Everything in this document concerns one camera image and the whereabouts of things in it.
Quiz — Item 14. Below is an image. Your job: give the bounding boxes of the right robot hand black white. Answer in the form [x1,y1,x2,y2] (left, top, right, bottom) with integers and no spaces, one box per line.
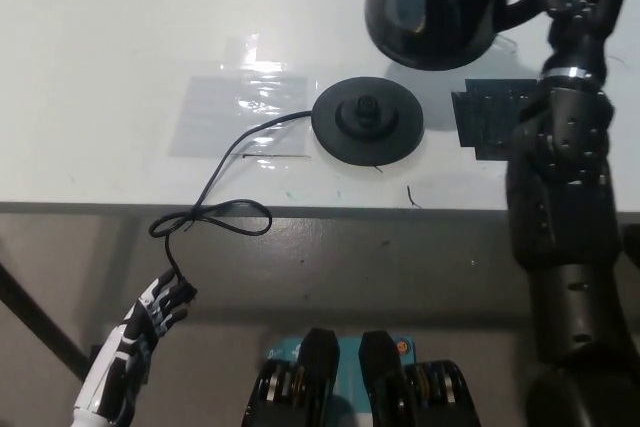
[522,0,631,78]

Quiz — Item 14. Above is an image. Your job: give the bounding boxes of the round black kettle base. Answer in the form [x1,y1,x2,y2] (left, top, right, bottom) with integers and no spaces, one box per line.
[310,77,426,167]

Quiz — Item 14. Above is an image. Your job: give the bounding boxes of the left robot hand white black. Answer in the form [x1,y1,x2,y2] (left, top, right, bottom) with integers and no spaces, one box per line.
[74,269,199,416]

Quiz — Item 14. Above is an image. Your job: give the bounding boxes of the clear plastic sheet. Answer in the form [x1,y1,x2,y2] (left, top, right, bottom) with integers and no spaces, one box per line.
[168,36,316,158]

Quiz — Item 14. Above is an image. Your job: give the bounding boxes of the black tape patch on desk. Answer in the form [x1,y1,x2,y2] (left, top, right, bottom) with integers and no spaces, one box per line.
[451,77,541,162]

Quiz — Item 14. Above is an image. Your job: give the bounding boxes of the black electric kettle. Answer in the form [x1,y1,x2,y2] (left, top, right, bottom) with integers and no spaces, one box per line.
[363,0,551,71]

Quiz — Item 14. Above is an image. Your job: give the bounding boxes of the dark rounded floor object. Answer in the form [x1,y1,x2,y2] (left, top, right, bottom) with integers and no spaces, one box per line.
[621,225,640,269]

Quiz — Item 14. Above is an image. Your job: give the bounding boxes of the black power cord with plug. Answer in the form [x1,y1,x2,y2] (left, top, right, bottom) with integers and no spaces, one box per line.
[149,110,314,298]

